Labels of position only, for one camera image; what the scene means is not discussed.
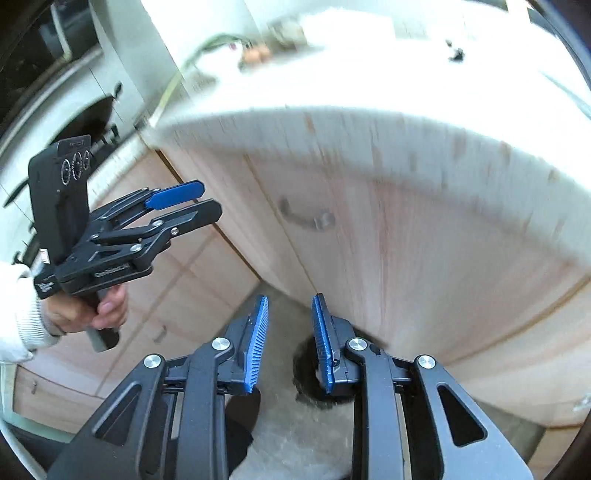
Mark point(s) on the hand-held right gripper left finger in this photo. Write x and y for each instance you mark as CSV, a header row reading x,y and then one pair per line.
x,y
256,346

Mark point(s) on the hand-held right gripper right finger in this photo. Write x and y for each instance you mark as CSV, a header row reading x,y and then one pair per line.
x,y
323,350

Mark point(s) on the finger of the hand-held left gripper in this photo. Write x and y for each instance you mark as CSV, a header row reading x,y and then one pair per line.
x,y
178,194
198,213

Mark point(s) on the black trash bin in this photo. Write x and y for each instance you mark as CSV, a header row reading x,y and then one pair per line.
x,y
304,369

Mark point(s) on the small black scrap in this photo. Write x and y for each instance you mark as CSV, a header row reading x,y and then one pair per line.
x,y
457,54

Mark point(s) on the person's left hand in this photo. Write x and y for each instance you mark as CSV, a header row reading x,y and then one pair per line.
x,y
69,314

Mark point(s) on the green scallion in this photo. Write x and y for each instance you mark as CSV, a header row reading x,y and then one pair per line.
x,y
178,78

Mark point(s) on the wooden base cabinet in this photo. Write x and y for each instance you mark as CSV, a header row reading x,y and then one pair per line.
x,y
415,254

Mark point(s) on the brown egg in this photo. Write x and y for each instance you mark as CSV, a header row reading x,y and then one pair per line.
x,y
265,53
251,55

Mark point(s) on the floral ceramic bowl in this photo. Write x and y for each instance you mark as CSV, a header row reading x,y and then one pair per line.
x,y
284,34

